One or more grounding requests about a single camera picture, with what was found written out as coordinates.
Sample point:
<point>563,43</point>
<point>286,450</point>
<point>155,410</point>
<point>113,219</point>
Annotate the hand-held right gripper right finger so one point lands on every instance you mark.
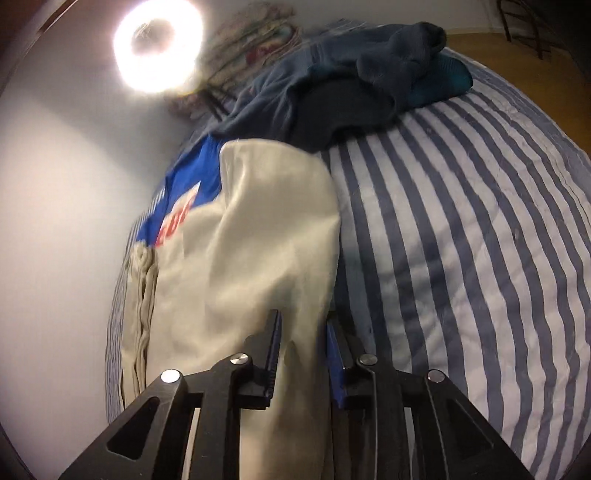
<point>333,364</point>

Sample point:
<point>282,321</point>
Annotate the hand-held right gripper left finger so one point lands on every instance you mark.
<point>276,344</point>

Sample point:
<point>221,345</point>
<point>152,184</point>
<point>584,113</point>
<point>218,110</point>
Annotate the beige and blue jacket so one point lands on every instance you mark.
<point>240,258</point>

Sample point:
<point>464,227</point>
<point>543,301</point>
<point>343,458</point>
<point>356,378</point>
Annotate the black metal clothes rack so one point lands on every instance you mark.
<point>506,23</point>

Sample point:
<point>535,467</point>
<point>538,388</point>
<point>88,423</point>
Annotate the blue white striped blanket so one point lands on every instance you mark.
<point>461,230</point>

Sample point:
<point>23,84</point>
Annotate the black mini tripod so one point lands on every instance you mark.
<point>214,104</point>

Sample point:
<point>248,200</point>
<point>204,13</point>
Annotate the dark blue clothing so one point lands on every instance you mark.
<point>286,87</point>

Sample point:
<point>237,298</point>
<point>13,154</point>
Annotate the rolled floral quilt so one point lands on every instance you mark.
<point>249,41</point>

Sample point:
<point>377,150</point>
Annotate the teal garment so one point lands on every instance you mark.
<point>443,78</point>

